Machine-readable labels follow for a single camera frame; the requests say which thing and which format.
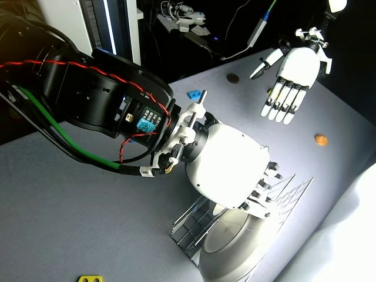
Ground black power adapter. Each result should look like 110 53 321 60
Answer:
184 31 212 49

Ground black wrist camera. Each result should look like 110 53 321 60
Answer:
318 60 333 79

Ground grey cable adapter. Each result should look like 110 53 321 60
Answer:
245 16 268 48

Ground white robot body column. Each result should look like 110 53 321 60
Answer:
38 0 145 67

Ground white plate dark rim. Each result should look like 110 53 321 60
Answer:
199 205 283 282

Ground wire dish rack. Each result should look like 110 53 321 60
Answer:
170 174 314 265

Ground white grey device parts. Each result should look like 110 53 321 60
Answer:
157 0 211 38

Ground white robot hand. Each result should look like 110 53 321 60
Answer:
185 122 284 220
249 46 321 126

